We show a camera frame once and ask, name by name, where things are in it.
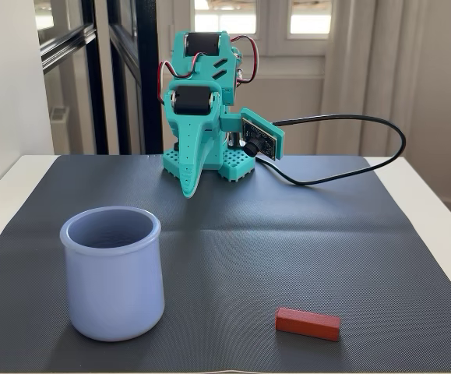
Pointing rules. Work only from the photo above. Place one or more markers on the teal gripper black motor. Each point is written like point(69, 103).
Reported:
point(192, 121)

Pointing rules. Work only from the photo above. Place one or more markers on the red wooden block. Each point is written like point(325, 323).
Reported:
point(307, 323)

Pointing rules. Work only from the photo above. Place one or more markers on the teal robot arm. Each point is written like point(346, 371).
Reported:
point(209, 66)

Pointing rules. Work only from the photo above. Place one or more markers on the lavender blue pot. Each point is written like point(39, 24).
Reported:
point(112, 280)

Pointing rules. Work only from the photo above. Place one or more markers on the black framed glass door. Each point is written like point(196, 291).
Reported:
point(147, 78)

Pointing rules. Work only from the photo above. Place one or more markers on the dark grey textured mat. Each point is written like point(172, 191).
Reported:
point(248, 253)

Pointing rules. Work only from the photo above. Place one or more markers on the white framed window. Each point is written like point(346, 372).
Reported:
point(272, 19)

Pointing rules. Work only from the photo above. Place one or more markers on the beige curtain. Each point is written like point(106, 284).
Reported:
point(404, 70)

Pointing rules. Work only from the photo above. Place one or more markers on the wrist camera board teal holder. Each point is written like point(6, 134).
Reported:
point(262, 137)

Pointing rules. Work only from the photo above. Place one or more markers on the white wall vent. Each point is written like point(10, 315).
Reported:
point(59, 114)

